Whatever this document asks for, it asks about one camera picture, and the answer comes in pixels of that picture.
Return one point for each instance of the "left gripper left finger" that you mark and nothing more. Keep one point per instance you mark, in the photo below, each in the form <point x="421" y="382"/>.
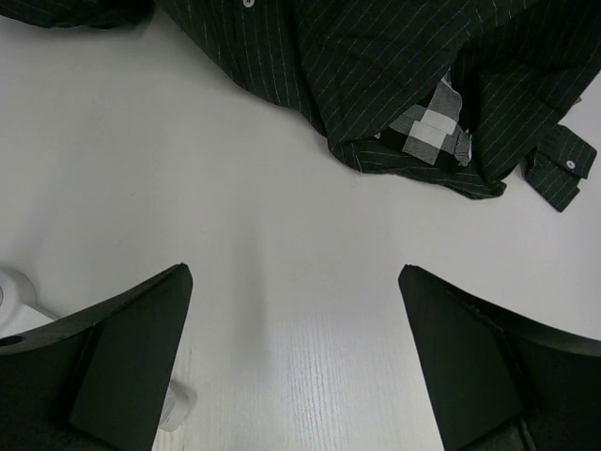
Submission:
<point x="96" y="379"/>

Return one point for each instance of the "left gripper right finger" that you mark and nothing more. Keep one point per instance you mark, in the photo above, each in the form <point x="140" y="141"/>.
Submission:
<point x="497" y="380"/>

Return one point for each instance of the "black pinstripe shirt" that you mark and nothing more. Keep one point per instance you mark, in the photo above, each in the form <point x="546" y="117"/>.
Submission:
<point x="351" y="68"/>

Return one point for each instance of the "black white checkered shirt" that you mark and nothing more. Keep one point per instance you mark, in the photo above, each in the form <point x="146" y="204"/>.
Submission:
<point x="435" y="130"/>

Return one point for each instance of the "metal clothes rack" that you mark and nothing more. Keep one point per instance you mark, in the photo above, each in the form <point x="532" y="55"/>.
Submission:
<point x="20" y="312"/>

